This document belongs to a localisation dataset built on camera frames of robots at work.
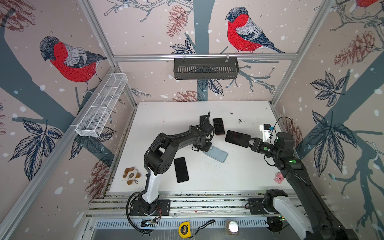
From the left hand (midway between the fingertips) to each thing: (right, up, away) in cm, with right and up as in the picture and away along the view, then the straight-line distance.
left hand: (206, 148), depth 93 cm
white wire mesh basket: (-58, +39, -4) cm, 70 cm away
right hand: (+19, +8, -18) cm, 27 cm away
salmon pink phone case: (+10, +13, +13) cm, 21 cm away
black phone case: (-2, +19, +14) cm, 23 cm away
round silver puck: (+9, -25, -33) cm, 43 cm away
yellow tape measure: (-12, -31, -28) cm, 43 cm away
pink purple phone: (+10, +13, +13) cm, 21 cm away
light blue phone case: (+7, -3, -1) cm, 8 cm away
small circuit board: (-29, -32, -22) cm, 48 cm away
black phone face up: (-15, -11, -7) cm, 20 cm away
